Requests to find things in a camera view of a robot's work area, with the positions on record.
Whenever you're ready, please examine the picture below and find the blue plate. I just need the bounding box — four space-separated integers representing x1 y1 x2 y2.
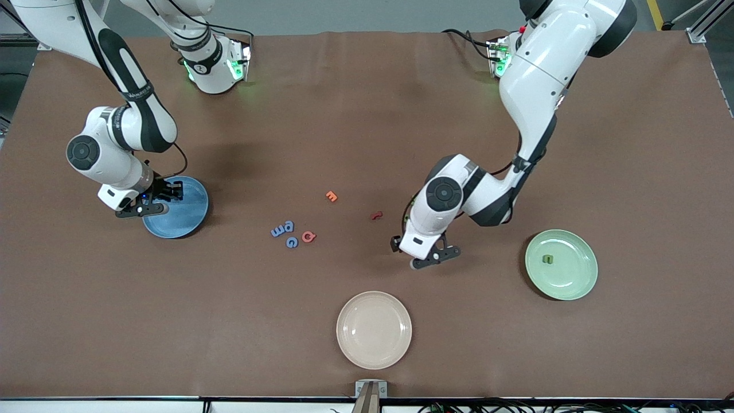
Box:
142 176 209 239

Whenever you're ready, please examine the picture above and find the base connector box green light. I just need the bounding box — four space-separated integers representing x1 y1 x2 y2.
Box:
486 38 511 79
227 39 253 82

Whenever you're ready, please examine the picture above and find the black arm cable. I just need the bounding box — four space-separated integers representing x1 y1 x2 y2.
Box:
73 0 190 178
403 161 517 230

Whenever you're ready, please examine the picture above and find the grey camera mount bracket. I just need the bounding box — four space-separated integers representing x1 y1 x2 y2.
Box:
355 380 388 413

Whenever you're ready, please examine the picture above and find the green plate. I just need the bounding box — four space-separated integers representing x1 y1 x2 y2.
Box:
525 229 599 301

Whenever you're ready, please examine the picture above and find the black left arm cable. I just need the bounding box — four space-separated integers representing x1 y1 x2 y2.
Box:
403 161 517 230

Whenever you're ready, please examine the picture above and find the brown table mat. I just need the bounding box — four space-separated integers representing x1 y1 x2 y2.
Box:
0 30 734 400

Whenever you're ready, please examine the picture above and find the black cable bundle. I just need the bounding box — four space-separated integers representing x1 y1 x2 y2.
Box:
416 396 734 413

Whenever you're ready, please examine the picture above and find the black base cable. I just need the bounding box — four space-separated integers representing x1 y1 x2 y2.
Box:
442 28 495 61
204 22 256 46

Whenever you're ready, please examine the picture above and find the cream plate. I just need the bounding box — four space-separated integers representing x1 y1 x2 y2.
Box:
336 291 412 370

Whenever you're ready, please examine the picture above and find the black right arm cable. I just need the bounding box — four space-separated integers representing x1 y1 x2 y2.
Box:
73 0 190 178

